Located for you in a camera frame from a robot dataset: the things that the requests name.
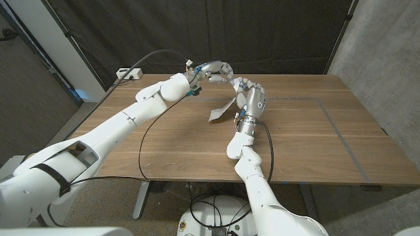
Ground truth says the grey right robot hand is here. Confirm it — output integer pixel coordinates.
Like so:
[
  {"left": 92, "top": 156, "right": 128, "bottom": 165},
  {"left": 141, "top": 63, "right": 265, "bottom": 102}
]
[{"left": 229, "top": 77, "right": 267, "bottom": 136}]

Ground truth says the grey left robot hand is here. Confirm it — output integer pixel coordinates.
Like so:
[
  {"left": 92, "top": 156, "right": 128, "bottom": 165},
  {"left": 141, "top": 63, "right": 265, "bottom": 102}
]
[{"left": 186, "top": 60, "right": 236, "bottom": 89}]

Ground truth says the yellow new driver bumper sticker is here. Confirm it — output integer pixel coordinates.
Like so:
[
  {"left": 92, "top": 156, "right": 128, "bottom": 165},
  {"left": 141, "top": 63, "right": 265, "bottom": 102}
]
[{"left": 208, "top": 78, "right": 242, "bottom": 123}]

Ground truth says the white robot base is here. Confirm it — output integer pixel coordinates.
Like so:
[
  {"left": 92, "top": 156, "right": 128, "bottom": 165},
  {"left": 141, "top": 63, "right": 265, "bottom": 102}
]
[{"left": 176, "top": 195, "right": 259, "bottom": 236}]

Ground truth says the black backdrop curtain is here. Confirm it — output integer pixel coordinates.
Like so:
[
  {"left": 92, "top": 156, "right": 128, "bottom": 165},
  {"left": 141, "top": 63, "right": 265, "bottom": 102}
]
[{"left": 45, "top": 0, "right": 358, "bottom": 91}]

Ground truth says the white power outlet box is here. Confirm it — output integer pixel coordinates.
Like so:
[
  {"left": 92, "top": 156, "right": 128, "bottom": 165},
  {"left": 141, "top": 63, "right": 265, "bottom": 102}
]
[{"left": 115, "top": 68, "right": 144, "bottom": 81}]

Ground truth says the grey tape outline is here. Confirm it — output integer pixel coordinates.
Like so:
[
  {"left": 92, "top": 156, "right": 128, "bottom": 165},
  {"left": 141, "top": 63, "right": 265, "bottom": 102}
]
[{"left": 183, "top": 96, "right": 371, "bottom": 184}]

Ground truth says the black backdrop stand pole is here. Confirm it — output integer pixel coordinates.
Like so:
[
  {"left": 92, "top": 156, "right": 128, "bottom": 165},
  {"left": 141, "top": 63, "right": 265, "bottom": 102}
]
[
  {"left": 324, "top": 0, "right": 359, "bottom": 75},
  {"left": 41, "top": 0, "right": 108, "bottom": 92}
]

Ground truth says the grey table leg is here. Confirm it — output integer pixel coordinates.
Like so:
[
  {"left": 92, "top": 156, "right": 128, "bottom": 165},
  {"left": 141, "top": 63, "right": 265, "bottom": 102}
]
[{"left": 300, "top": 183, "right": 321, "bottom": 222}]

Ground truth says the black round fan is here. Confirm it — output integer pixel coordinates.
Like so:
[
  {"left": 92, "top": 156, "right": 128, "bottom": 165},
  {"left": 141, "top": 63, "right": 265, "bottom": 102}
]
[{"left": 149, "top": 180, "right": 170, "bottom": 194}]

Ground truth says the white table leg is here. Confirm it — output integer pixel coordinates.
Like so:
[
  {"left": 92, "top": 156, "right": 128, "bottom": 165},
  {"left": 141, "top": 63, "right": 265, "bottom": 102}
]
[{"left": 132, "top": 180, "right": 151, "bottom": 220}]

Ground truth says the white platform box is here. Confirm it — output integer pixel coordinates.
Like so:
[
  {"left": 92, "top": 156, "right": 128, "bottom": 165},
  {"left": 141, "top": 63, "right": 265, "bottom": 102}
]
[{"left": 0, "top": 155, "right": 26, "bottom": 180}]

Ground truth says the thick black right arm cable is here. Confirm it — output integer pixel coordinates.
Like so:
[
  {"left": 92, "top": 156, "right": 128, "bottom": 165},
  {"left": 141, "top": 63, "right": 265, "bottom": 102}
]
[{"left": 189, "top": 121, "right": 275, "bottom": 229}]

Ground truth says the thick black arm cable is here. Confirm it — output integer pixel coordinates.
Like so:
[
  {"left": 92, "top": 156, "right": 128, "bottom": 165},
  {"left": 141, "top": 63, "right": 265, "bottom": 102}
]
[
  {"left": 189, "top": 121, "right": 275, "bottom": 229},
  {"left": 60, "top": 49, "right": 190, "bottom": 142}
]

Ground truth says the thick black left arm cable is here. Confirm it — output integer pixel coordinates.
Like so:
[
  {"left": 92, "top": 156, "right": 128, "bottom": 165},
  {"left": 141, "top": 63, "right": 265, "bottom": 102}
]
[{"left": 60, "top": 49, "right": 190, "bottom": 142}]

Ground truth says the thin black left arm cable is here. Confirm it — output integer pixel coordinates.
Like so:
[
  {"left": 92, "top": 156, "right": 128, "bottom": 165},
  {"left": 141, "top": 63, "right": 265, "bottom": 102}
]
[{"left": 45, "top": 94, "right": 188, "bottom": 229}]

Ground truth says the black wall rail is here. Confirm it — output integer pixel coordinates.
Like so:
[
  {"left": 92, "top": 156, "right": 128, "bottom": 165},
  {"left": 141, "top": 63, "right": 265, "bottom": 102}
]
[{"left": 0, "top": 3, "right": 85, "bottom": 108}]

